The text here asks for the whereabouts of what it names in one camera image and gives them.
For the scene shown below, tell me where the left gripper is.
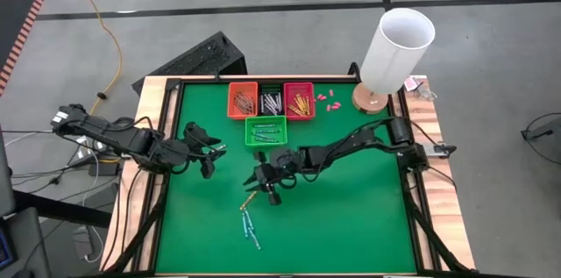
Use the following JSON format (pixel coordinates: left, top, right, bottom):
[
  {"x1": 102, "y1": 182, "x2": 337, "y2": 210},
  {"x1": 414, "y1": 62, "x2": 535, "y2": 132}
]
[{"x1": 177, "y1": 121, "x2": 228, "y2": 181}]

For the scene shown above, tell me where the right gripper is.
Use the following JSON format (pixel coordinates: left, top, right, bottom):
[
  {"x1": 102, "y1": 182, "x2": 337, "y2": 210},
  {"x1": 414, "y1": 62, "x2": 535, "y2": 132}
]
[{"x1": 242, "y1": 148, "x2": 304, "y2": 207}]

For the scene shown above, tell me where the green plastic basket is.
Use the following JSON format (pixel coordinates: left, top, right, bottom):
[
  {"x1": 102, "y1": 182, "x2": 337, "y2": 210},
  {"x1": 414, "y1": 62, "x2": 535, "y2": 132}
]
[{"x1": 244, "y1": 115, "x2": 289, "y2": 147}]

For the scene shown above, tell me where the orange plastic basket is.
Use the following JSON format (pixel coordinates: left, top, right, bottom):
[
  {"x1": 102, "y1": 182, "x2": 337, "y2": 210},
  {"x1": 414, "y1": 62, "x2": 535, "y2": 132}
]
[{"x1": 226, "y1": 81, "x2": 259, "y2": 120}]

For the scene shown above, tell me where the black plastic basket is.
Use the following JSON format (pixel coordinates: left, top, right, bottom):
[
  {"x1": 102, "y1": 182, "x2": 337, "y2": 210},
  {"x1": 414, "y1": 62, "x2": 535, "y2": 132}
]
[{"x1": 258, "y1": 82, "x2": 286, "y2": 117}]

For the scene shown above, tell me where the red plastic basket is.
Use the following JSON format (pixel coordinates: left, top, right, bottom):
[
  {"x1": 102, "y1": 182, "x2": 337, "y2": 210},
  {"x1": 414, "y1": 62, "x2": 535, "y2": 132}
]
[{"x1": 283, "y1": 82, "x2": 316, "y2": 121}]

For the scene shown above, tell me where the green table mat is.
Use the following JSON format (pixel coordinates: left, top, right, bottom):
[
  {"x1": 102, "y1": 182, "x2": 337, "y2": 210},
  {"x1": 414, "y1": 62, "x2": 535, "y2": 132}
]
[{"x1": 155, "y1": 82, "x2": 417, "y2": 274}]

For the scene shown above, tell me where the black power strip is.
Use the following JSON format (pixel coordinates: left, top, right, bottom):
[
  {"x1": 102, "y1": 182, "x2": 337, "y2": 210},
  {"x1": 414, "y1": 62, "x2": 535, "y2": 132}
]
[{"x1": 65, "y1": 135, "x2": 128, "y2": 178}]

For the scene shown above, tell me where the black floor beam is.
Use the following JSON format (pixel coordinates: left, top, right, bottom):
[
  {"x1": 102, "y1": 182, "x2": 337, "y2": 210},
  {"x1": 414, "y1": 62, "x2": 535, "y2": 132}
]
[{"x1": 12, "y1": 189, "x2": 113, "y2": 230}]

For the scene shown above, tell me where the pink white packet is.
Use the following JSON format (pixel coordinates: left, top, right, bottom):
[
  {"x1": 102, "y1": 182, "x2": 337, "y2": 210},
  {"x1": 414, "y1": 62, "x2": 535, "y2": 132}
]
[{"x1": 402, "y1": 75, "x2": 429, "y2": 93}]

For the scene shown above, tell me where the white shade wooden base lamp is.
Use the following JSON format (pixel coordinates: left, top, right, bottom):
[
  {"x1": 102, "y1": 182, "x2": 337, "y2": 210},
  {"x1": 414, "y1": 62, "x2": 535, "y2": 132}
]
[{"x1": 352, "y1": 7, "x2": 437, "y2": 116}]

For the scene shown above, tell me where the clear plastic bag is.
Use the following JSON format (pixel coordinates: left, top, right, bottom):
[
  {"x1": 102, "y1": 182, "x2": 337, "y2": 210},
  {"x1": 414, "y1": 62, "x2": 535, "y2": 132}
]
[{"x1": 415, "y1": 87, "x2": 439, "y2": 102}]

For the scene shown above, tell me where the dark device purple screen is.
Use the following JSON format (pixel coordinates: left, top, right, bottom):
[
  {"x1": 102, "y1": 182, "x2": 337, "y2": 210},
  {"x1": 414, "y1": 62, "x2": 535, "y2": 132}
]
[{"x1": 0, "y1": 205, "x2": 53, "y2": 278}]

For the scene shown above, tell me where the yellow power cable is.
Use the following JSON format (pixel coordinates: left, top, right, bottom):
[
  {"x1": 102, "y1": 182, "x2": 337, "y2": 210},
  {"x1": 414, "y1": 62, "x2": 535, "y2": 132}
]
[{"x1": 62, "y1": 0, "x2": 124, "y2": 110}]

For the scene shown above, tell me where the white power adapter cable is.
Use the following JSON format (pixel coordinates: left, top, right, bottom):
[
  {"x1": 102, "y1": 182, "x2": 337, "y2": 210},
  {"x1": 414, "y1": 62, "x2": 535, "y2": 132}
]
[{"x1": 72, "y1": 225, "x2": 105, "y2": 265}]

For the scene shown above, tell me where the grey metal bracket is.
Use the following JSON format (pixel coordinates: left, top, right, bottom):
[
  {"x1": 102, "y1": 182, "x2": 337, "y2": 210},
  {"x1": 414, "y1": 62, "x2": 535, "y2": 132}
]
[{"x1": 395, "y1": 140, "x2": 458, "y2": 160}]

